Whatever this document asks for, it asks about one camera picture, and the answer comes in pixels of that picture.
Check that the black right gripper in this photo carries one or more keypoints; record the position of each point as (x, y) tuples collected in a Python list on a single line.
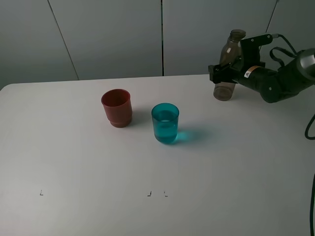
[(250, 56)]

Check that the smoky translucent water bottle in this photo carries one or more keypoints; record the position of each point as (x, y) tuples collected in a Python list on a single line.
[(223, 91)]

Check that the teal translucent plastic cup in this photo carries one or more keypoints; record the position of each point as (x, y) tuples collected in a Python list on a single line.
[(165, 118)]

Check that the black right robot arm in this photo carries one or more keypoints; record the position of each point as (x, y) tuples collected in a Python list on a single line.
[(273, 85)]

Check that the red plastic cup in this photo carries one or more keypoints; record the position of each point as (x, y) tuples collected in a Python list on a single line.
[(117, 106)]

